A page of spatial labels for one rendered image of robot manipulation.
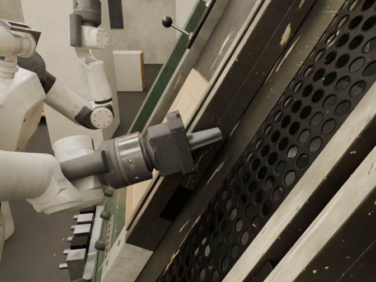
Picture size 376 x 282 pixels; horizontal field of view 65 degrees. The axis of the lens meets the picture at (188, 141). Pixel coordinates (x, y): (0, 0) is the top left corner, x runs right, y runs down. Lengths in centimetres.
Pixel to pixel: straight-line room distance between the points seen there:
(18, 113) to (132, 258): 41
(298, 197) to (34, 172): 33
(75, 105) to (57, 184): 63
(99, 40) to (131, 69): 490
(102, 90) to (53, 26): 227
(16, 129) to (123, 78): 526
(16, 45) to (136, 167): 45
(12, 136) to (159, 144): 39
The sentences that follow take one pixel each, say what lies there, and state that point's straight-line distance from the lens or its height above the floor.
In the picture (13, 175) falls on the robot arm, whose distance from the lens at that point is 42.
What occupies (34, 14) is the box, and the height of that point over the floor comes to 144.
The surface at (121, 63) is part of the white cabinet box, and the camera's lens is 593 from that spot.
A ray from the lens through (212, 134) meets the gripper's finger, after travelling 52.
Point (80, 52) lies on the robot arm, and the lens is 110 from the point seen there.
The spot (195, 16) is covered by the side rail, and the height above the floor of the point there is 146.
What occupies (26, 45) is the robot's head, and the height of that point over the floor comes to 141.
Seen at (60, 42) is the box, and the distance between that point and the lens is 331.
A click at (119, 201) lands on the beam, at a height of 90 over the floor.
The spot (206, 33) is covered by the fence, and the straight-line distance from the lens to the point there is 105.
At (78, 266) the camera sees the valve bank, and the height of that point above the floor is 73.
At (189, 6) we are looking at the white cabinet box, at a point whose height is 151.
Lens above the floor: 148
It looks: 24 degrees down
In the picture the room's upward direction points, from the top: straight up
